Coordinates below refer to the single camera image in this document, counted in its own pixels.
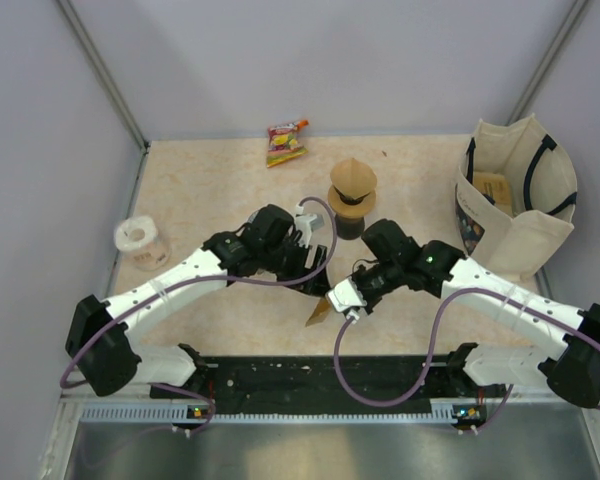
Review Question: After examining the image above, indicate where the white toilet paper roll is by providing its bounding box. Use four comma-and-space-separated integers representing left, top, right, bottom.
113, 215, 171, 271

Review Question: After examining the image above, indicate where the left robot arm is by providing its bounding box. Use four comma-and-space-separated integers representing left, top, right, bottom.
60, 204, 334, 397

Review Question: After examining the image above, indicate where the blue glass dripper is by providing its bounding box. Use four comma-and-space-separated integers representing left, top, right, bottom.
336, 190, 369, 206

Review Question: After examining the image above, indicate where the light wooden dripper ring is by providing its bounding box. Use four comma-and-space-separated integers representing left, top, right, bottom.
327, 187, 379, 220

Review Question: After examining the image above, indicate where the grey slotted cable duct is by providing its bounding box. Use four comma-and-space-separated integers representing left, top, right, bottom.
81, 403, 211, 424

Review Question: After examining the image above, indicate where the cream canvas tote bag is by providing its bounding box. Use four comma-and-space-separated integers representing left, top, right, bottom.
454, 115, 578, 280

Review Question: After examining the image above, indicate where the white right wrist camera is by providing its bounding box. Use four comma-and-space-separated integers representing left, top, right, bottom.
326, 277, 367, 324

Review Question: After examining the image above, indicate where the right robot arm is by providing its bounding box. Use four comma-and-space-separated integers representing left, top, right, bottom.
334, 219, 600, 409

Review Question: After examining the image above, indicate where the colourful snack packet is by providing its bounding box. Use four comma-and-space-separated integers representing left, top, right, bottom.
266, 119, 309, 168

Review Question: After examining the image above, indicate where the brown paper coffee filter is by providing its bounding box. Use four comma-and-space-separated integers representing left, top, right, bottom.
330, 158, 377, 199

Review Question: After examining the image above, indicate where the black tumbler with red lid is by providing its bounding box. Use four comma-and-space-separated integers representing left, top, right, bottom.
335, 214, 365, 241

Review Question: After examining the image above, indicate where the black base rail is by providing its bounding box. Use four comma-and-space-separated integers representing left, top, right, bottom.
149, 353, 486, 416

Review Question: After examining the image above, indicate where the brown box in bag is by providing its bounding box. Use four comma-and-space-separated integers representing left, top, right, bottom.
472, 172, 513, 217

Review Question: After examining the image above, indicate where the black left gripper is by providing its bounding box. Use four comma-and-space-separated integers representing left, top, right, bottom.
260, 238, 330, 299

